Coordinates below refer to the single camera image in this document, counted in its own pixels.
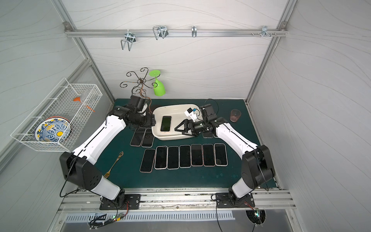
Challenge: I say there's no aluminium front rail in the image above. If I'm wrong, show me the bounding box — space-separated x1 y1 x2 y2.
57 188 296 213

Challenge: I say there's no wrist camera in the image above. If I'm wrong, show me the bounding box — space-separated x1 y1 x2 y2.
127 95 147 113
185 104 217 122

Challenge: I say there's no gold fork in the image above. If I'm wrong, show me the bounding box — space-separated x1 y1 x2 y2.
103 151 124 179

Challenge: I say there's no colourful patterned plate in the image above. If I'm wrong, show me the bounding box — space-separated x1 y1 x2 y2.
34 117 71 142

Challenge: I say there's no black wire cup stand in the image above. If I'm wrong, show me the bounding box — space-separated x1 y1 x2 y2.
119 67 161 113

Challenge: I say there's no large phone pink case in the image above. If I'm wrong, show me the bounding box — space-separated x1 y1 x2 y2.
191 144 203 166

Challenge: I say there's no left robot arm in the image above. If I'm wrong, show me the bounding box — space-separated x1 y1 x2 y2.
60 106 156 201

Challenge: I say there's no green plastic goblet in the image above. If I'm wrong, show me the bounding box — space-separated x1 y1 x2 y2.
149 70 166 97

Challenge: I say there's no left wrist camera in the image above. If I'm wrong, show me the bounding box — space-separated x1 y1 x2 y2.
127 95 147 113

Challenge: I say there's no white wire basket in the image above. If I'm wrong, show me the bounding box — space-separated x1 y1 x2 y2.
11 79 102 152

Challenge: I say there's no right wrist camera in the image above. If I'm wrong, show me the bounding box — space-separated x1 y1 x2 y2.
185 104 217 122

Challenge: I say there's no brown translucent cup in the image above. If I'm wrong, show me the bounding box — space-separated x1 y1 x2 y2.
230 109 242 122

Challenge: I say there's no round black puck device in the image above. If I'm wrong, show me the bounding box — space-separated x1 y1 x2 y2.
246 209 266 225

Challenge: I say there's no small metal hook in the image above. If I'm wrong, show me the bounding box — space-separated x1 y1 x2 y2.
191 26 197 38

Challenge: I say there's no phone front row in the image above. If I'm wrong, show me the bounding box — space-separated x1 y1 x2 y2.
155 146 168 170
203 144 215 167

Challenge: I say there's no left base cable bundle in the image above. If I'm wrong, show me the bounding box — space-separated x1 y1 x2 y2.
87 200 130 230

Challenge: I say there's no metal bracket hook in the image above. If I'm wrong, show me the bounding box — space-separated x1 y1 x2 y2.
251 26 276 38

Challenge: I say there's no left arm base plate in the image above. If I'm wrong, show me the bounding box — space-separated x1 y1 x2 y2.
99 194 141 210

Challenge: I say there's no white plastic storage box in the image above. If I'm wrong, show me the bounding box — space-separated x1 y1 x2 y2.
152 104 202 141

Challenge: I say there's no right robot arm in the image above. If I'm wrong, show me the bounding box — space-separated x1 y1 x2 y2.
174 118 275 199

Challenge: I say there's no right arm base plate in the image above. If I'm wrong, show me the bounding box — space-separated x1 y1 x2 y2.
212 192 255 208

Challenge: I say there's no metal double hook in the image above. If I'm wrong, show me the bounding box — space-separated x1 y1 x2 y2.
120 31 136 51

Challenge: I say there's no aluminium cross rail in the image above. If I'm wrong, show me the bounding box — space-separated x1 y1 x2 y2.
65 28 288 38

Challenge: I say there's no metal clip hook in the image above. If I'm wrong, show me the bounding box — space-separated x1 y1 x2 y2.
152 26 169 40

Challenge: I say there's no white vent strip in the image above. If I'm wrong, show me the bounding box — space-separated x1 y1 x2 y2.
64 210 235 223

